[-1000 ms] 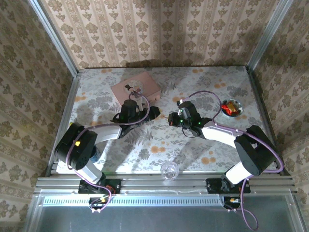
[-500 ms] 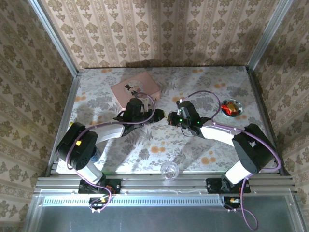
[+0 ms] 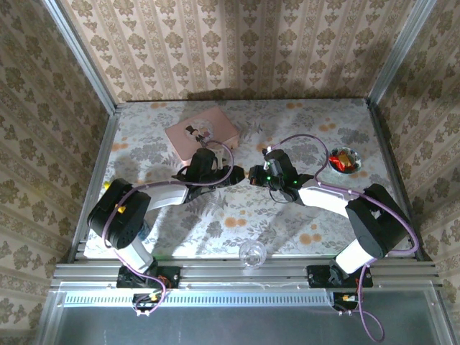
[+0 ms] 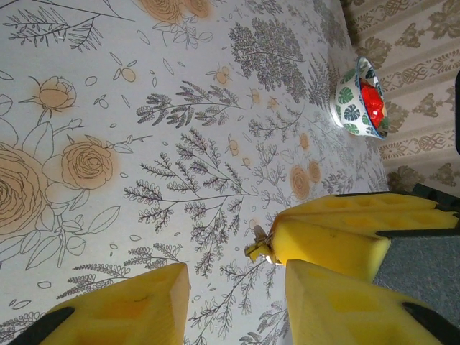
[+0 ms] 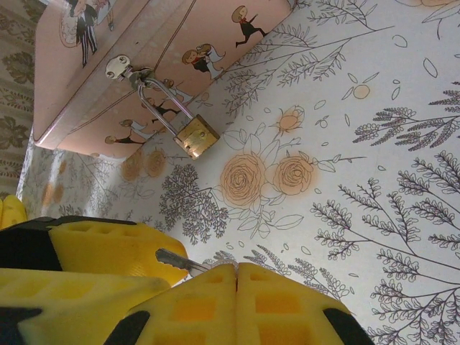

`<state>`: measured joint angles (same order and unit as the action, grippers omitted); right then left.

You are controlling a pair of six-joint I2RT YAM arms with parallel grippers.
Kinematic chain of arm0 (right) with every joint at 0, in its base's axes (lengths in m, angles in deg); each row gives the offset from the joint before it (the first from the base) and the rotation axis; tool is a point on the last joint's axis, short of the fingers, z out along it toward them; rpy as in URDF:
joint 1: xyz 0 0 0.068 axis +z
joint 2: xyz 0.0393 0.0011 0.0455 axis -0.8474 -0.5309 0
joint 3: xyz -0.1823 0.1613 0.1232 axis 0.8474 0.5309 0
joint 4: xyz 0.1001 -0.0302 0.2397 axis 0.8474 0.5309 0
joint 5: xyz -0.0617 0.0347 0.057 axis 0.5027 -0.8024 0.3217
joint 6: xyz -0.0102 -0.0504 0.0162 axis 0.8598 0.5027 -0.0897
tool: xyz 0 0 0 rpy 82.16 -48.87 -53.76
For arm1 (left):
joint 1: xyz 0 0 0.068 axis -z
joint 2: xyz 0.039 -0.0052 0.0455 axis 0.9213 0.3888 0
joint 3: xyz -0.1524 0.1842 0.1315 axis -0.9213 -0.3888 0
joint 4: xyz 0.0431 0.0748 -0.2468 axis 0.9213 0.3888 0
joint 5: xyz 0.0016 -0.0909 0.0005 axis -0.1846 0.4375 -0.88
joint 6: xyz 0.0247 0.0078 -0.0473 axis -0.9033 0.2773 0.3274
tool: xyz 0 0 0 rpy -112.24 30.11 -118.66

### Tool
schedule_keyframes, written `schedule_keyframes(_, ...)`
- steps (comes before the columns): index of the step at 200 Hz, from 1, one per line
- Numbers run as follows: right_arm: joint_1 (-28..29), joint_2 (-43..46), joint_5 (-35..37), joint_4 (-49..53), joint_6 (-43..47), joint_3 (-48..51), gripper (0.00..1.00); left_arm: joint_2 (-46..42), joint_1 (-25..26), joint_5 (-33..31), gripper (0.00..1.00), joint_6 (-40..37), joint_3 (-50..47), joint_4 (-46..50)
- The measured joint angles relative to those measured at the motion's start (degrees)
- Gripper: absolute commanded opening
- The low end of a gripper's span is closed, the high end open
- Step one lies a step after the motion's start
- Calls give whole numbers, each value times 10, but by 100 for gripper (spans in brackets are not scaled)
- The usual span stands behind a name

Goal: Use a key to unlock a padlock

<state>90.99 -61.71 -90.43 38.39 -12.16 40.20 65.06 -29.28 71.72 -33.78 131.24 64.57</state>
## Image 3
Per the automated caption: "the slotted grey cable duct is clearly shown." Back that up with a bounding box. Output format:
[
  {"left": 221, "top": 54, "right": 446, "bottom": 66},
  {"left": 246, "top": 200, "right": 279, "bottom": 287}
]
[{"left": 64, "top": 290, "right": 334, "bottom": 307}]

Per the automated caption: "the grey metal sheet panel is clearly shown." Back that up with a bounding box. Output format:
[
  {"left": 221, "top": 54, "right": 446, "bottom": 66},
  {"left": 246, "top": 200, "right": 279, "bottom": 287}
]
[{"left": 35, "top": 282, "right": 460, "bottom": 345}]

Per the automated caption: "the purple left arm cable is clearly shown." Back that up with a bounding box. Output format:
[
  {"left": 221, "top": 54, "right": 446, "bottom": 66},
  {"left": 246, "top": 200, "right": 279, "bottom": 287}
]
[{"left": 103, "top": 139, "right": 236, "bottom": 318}]

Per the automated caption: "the pink box with cartoon couple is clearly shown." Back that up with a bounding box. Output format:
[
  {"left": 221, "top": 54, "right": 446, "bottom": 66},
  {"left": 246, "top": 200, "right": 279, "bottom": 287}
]
[{"left": 165, "top": 106, "right": 240, "bottom": 163}]

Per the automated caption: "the aluminium cross rail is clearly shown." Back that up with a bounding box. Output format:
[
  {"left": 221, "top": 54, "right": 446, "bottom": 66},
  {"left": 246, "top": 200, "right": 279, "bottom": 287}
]
[{"left": 50, "top": 262, "right": 441, "bottom": 289}]

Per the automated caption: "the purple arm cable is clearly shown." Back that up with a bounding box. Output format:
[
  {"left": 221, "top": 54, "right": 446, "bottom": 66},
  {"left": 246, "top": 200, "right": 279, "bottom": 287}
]
[
  {"left": 267, "top": 134, "right": 420, "bottom": 343},
  {"left": 103, "top": 139, "right": 236, "bottom": 318}
]

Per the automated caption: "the glass candy bowl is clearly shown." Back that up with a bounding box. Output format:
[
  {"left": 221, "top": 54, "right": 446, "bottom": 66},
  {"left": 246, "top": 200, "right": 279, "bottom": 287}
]
[{"left": 328, "top": 146, "right": 362, "bottom": 174}]

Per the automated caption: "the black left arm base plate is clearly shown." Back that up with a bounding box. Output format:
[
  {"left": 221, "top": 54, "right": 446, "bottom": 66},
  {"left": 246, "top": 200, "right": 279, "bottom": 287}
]
[{"left": 116, "top": 264, "right": 180, "bottom": 290}]

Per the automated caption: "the aluminium upright post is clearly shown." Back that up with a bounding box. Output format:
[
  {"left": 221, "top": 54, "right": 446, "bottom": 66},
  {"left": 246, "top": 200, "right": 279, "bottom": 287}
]
[
  {"left": 42, "top": 0, "right": 118, "bottom": 114},
  {"left": 366, "top": 0, "right": 438, "bottom": 105}
]

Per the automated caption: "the clear glass cup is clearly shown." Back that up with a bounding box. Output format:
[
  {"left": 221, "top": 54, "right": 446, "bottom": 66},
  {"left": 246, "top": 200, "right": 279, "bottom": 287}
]
[{"left": 239, "top": 239, "right": 267, "bottom": 270}]

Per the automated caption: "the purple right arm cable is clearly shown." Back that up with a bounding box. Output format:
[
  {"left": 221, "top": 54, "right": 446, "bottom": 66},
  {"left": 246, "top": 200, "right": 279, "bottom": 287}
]
[{"left": 267, "top": 134, "right": 420, "bottom": 343}]

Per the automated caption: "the aluminium side rail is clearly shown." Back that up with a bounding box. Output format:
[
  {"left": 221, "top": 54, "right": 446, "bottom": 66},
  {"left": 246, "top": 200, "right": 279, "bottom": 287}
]
[
  {"left": 364, "top": 98, "right": 428, "bottom": 262},
  {"left": 68, "top": 103, "right": 121, "bottom": 263}
]

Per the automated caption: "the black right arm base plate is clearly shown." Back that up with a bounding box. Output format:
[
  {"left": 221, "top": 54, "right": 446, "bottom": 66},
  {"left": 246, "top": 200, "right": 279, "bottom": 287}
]
[{"left": 307, "top": 264, "right": 374, "bottom": 288}]

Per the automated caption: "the black connector box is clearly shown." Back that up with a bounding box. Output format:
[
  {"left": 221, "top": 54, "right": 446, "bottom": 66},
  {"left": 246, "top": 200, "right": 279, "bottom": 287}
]
[
  {"left": 332, "top": 291, "right": 360, "bottom": 312},
  {"left": 132, "top": 293, "right": 162, "bottom": 312}
]

